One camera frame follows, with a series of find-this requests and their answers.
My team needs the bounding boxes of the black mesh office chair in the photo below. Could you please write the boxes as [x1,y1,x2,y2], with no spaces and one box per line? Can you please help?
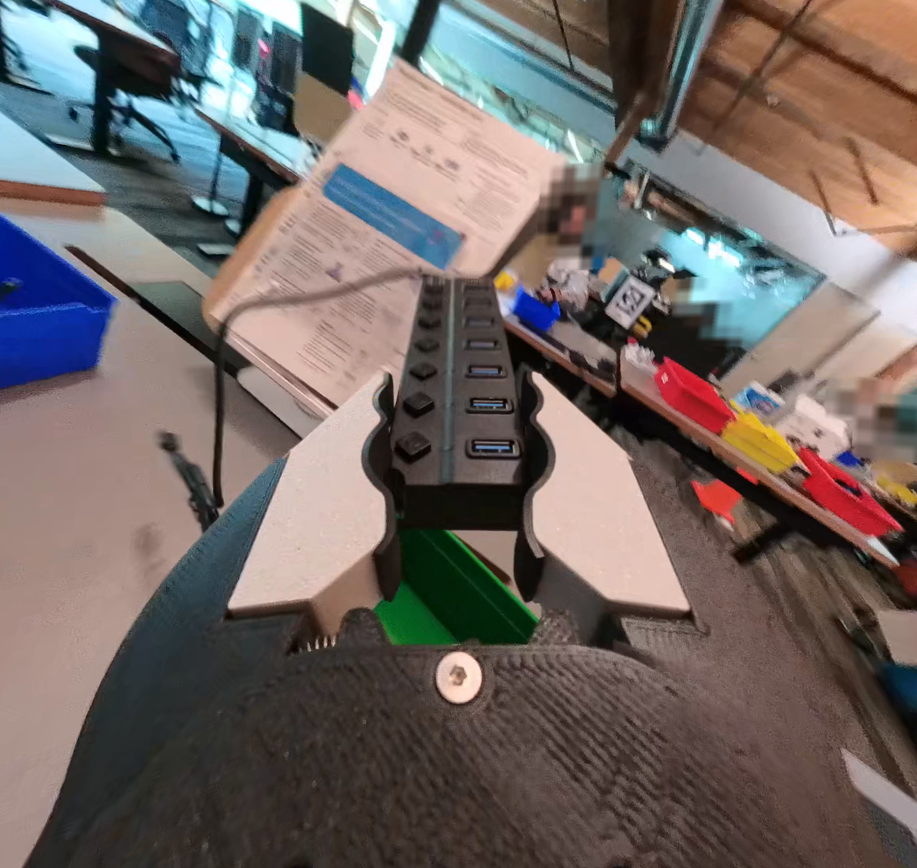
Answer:
[72,0,223,163]

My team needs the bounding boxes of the black desk panel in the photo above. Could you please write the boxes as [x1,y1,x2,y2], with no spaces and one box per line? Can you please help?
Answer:
[64,243,252,376]

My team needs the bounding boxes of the wooden document board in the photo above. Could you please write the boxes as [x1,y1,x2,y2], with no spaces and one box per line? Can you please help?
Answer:
[204,58,570,410]

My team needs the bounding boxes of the blue plastic bin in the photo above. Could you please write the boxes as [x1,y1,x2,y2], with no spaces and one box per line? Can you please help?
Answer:
[0,214,117,390]

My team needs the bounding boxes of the wooden office desk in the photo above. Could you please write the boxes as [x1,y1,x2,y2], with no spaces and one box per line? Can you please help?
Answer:
[0,0,180,156]

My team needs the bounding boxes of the red-orange plastic item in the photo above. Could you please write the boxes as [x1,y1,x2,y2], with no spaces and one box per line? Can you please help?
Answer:
[691,477,746,525]

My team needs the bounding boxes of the long wooden desk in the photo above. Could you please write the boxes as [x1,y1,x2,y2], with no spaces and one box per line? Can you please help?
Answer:
[501,309,902,569]

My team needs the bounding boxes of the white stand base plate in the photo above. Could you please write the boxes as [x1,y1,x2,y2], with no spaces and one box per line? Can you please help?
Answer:
[235,363,339,419]

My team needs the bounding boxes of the black monitor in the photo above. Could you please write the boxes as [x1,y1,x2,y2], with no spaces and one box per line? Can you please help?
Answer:
[297,2,355,95]

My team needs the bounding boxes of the yellow plastic bin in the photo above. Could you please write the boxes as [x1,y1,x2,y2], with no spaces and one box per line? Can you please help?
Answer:
[722,413,802,473]

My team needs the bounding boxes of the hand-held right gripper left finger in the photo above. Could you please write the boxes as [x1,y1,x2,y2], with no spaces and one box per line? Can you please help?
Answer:
[228,372,404,634]

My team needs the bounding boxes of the green plastic bin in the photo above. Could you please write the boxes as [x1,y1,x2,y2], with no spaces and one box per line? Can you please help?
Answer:
[373,527,540,645]

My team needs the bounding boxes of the black USB cable blue ring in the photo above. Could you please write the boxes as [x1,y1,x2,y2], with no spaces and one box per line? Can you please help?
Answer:
[159,432,219,532]

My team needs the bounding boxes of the printed paper sheet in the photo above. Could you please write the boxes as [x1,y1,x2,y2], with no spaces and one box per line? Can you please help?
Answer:
[215,164,467,399]
[333,58,570,274]

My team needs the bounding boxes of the red plastic bin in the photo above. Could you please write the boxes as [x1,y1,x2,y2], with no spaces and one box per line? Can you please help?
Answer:
[799,449,904,536]
[655,358,735,433]

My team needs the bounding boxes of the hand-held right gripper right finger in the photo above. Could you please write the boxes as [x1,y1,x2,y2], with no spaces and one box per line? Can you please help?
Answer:
[514,371,693,641]

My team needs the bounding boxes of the thick black hub cable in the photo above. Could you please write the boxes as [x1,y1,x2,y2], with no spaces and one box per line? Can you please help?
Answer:
[213,266,431,521]

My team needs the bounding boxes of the small blue bin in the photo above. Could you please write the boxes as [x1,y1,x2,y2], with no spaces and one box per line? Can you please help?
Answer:
[512,288,561,332]

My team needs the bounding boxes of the black white marker sign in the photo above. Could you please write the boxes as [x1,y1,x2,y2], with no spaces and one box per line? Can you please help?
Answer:
[605,277,654,330]

